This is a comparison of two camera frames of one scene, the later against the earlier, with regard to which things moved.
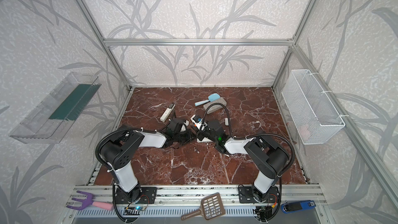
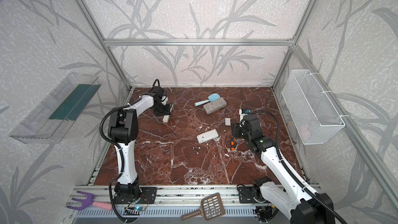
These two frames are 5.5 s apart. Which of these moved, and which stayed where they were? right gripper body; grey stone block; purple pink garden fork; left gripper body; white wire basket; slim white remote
Moved: right gripper body; left gripper body
Stayed: purple pink garden fork; grey stone block; white wire basket; slim white remote
